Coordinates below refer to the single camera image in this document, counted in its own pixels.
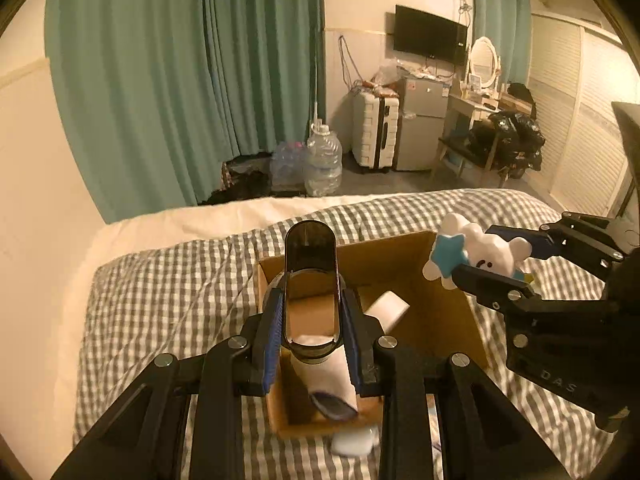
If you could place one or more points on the white suitcase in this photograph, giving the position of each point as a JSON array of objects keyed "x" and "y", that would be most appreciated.
[{"x": 372, "y": 130}]

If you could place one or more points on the white bed sheet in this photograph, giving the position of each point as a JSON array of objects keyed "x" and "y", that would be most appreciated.
[{"x": 175, "y": 225}]

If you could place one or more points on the narrow teal curtain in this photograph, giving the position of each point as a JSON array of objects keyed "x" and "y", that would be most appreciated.
[{"x": 500, "y": 5}]

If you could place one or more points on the white cylinder roll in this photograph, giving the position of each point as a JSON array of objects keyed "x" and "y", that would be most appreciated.
[{"x": 389, "y": 310}]

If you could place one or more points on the black garbage bags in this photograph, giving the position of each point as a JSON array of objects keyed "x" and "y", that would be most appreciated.
[{"x": 510, "y": 140}]

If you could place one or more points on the wide teal curtain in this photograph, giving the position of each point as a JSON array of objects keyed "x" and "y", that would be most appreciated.
[{"x": 175, "y": 75}]

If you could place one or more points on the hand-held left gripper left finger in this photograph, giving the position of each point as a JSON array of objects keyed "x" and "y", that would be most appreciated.
[{"x": 272, "y": 332}]

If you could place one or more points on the dark clutter under curtain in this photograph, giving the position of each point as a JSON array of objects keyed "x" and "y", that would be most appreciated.
[{"x": 245, "y": 182}]

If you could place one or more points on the cardboard box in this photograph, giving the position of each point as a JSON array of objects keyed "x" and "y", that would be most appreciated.
[{"x": 435, "y": 320}]

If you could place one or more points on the black wall television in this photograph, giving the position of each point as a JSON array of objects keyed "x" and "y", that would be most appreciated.
[{"x": 430, "y": 35}]

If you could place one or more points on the white sock with dark toe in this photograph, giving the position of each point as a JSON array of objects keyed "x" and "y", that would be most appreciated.
[{"x": 325, "y": 380}]

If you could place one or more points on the grey checkered blanket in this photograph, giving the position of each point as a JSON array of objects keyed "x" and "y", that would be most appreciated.
[{"x": 160, "y": 310}]

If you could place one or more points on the white dressing table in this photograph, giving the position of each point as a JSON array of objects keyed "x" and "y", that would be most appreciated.
[{"x": 465, "y": 110}]

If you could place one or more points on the dark translucent oval case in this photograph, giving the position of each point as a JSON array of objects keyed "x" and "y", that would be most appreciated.
[{"x": 310, "y": 240}]

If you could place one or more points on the white louvered wardrobe doors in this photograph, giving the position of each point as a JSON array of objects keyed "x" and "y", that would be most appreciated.
[{"x": 575, "y": 110}]

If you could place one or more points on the small white pouch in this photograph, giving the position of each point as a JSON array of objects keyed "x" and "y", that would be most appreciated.
[{"x": 352, "y": 442}]

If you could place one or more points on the clear plastic bags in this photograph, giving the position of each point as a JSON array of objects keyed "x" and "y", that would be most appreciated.
[{"x": 387, "y": 74}]

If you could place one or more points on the white cloud toy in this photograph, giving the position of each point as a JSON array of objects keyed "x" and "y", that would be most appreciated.
[{"x": 487, "y": 255}]

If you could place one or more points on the black bag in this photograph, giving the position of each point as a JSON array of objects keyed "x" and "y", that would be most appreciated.
[{"x": 521, "y": 94}]

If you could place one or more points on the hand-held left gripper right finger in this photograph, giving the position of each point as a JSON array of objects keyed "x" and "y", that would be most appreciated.
[{"x": 350, "y": 332}]

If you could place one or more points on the white oval vanity mirror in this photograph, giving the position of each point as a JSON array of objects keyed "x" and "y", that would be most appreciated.
[{"x": 485, "y": 57}]

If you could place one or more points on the silver mini fridge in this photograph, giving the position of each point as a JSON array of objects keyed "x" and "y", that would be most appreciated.
[{"x": 422, "y": 120}]

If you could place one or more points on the large clear water jug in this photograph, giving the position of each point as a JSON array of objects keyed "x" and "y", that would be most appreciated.
[{"x": 324, "y": 160}]

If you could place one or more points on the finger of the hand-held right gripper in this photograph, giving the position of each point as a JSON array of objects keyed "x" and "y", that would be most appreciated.
[
  {"x": 580, "y": 237},
  {"x": 492, "y": 287}
]

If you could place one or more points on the pack of plastic bottles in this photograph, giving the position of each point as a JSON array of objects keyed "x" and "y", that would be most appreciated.
[{"x": 287, "y": 165}]

